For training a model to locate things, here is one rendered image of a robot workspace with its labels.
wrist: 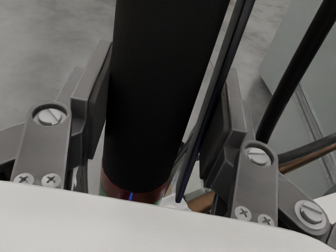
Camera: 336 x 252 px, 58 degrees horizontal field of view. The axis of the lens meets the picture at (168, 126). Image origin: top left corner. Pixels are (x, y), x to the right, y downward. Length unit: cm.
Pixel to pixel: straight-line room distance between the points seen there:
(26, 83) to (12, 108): 32
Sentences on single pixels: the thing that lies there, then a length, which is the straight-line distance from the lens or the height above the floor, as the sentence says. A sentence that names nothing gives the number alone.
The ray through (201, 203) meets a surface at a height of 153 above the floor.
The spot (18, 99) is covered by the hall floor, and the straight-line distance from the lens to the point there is 270.
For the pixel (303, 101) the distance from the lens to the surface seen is 150.
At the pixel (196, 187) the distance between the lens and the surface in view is 72.
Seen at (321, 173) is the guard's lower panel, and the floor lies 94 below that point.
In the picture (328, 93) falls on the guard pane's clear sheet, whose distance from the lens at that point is 139.
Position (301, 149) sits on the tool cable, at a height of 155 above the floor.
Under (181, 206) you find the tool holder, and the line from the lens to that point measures 23.
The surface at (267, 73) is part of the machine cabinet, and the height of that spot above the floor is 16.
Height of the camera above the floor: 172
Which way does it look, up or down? 43 degrees down
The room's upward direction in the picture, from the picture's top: 16 degrees clockwise
